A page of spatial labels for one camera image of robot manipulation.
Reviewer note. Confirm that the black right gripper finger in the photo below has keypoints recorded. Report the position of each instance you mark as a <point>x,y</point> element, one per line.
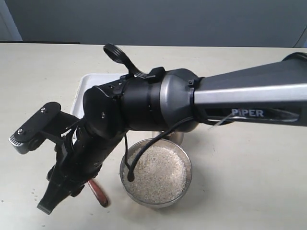
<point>58,194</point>

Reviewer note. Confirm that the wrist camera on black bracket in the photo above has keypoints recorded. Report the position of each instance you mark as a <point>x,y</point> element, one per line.
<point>49,122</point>

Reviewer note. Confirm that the white rectangular plastic tray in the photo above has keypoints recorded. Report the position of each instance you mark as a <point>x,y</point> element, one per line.
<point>86,83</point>

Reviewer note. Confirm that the large steel rice bowl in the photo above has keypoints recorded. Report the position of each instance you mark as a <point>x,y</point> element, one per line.
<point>132,153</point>

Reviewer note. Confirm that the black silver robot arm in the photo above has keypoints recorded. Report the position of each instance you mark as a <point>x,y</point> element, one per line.
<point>174,100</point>

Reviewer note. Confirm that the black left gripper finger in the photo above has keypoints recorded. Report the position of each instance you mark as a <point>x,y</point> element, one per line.
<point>43,204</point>

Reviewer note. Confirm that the small steel cup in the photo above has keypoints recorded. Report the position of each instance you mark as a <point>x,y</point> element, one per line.
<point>172,137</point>

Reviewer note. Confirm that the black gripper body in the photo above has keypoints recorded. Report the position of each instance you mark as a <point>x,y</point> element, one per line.
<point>80,157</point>

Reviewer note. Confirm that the brown wooden spoon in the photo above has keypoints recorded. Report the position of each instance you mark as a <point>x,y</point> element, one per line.
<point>99,193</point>

